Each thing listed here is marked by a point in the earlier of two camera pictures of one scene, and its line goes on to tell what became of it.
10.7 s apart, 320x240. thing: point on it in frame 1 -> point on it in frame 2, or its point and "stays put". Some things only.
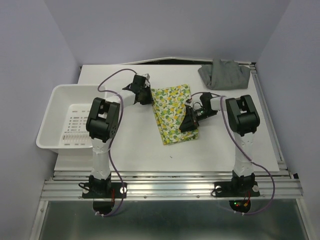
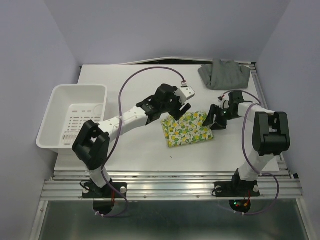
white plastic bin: (63, 126) stays put
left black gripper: (149, 100) -> (176, 113)
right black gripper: (190, 122) -> (219, 124)
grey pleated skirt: (225, 75) stays put
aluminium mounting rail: (167, 185) stays put
